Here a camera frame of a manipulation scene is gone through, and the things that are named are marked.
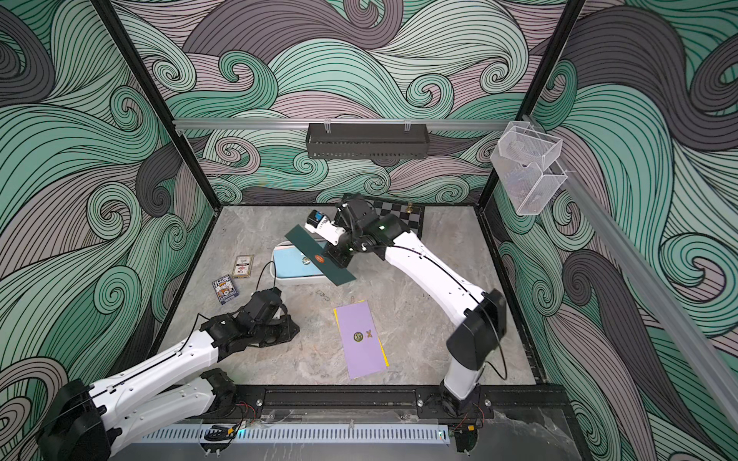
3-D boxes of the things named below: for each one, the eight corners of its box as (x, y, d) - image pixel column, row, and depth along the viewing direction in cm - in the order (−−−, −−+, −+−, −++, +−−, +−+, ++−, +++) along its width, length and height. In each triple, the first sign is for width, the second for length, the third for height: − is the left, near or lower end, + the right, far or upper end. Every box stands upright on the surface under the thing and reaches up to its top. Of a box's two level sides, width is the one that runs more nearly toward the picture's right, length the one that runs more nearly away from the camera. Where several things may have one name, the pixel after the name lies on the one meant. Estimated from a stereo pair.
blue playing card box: (221, 305, 93) (219, 302, 92) (213, 285, 98) (210, 282, 96) (239, 295, 96) (237, 291, 94) (230, 276, 101) (228, 273, 99)
